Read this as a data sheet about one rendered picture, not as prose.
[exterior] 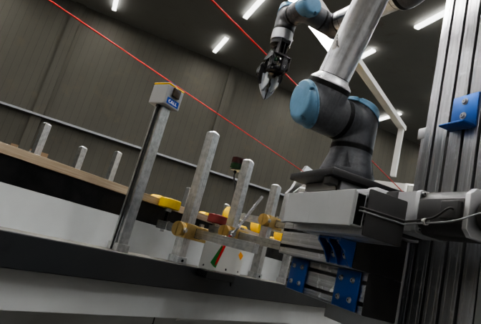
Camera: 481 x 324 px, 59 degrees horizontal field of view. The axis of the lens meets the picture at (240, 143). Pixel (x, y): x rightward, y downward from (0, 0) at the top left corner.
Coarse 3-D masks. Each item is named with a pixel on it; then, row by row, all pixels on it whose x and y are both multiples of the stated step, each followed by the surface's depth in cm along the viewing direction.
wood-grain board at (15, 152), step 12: (0, 144) 114; (12, 156) 117; (24, 156) 119; (36, 156) 122; (48, 168) 125; (60, 168) 128; (72, 168) 131; (84, 180) 135; (96, 180) 138; (108, 180) 142; (120, 192) 146; (156, 204) 160; (204, 216) 182
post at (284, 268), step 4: (300, 188) 211; (304, 188) 210; (284, 256) 203; (288, 256) 202; (292, 256) 204; (284, 260) 202; (288, 260) 201; (284, 264) 201; (288, 264) 201; (280, 268) 202; (284, 268) 201; (288, 268) 202; (280, 272) 201; (284, 272) 200; (280, 276) 201; (284, 276) 199
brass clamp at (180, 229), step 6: (174, 222) 144; (180, 222) 142; (186, 222) 144; (174, 228) 143; (180, 228) 142; (186, 228) 142; (192, 228) 145; (198, 228) 147; (204, 228) 150; (174, 234) 142; (180, 234) 141; (186, 234) 143; (192, 234) 145; (198, 240) 148; (204, 240) 150
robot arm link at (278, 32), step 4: (276, 28) 150; (280, 28) 150; (284, 28) 149; (272, 32) 152; (276, 32) 150; (280, 32) 149; (284, 32) 149; (288, 32) 150; (292, 32) 151; (272, 36) 150; (276, 36) 149; (280, 36) 149; (284, 36) 149; (288, 36) 149; (292, 36) 151; (292, 40) 153
